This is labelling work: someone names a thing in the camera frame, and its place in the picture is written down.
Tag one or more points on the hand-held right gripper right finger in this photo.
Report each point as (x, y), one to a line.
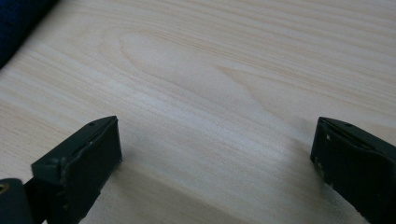
(358, 168)

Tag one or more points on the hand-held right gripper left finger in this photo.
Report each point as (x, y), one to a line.
(81, 168)

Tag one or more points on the dark blue cloth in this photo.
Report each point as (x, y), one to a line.
(17, 23)

